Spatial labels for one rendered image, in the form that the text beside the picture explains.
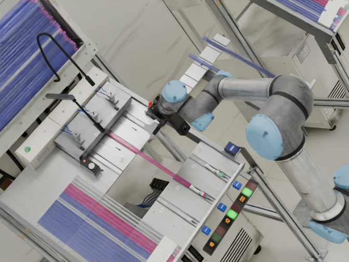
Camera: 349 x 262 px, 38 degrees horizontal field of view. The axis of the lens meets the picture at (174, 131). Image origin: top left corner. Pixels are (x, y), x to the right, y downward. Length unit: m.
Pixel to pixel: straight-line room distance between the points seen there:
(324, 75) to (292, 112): 1.57
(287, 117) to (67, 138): 1.01
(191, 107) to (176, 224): 0.50
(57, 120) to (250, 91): 0.86
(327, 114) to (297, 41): 0.47
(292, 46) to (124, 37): 1.64
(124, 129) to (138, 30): 2.03
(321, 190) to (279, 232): 1.24
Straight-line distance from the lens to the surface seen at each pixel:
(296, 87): 1.38
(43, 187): 2.06
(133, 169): 2.70
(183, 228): 1.94
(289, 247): 2.65
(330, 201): 1.56
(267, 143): 1.32
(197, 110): 1.66
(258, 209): 2.43
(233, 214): 1.97
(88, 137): 2.04
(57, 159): 2.09
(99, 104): 2.10
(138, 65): 4.03
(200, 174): 2.01
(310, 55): 2.81
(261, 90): 1.50
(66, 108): 2.09
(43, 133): 2.06
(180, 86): 1.66
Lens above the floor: 1.93
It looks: 29 degrees down
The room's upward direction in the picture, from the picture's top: 40 degrees counter-clockwise
